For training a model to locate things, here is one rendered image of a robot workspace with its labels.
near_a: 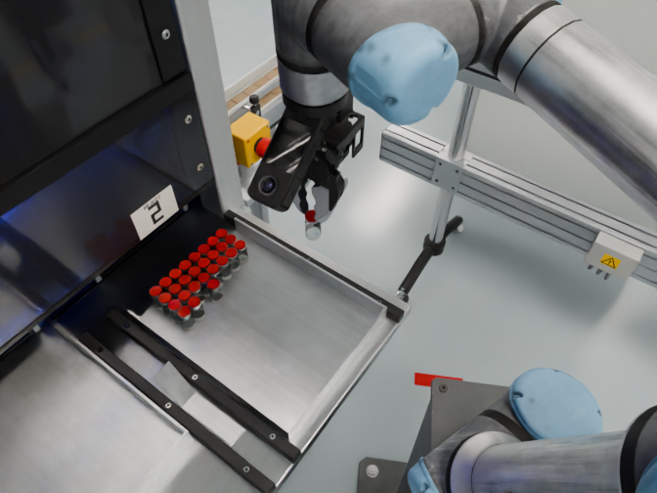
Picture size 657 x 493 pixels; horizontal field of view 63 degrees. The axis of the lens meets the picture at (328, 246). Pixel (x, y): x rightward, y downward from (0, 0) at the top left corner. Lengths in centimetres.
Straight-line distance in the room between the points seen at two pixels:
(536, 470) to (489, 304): 156
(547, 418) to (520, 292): 143
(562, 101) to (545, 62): 3
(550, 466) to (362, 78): 35
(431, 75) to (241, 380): 59
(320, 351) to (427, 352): 106
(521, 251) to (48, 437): 181
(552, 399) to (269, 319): 45
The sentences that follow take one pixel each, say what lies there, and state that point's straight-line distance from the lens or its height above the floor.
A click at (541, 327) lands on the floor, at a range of 208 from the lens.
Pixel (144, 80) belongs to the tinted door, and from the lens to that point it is 82.
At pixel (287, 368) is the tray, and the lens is 87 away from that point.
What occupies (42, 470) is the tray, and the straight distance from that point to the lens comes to 90.
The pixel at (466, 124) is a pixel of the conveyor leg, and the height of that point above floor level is 69.
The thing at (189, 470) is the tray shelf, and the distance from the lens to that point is 84.
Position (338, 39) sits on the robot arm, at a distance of 45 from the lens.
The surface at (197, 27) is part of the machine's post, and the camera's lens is 85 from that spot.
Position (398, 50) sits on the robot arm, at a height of 145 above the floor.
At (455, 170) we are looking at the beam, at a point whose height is 53.
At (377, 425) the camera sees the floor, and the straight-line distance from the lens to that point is 178.
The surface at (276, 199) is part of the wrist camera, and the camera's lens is 57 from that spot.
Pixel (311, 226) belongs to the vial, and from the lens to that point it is 73.
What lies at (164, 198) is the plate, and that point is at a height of 103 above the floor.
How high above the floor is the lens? 166
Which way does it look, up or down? 51 degrees down
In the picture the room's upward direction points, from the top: straight up
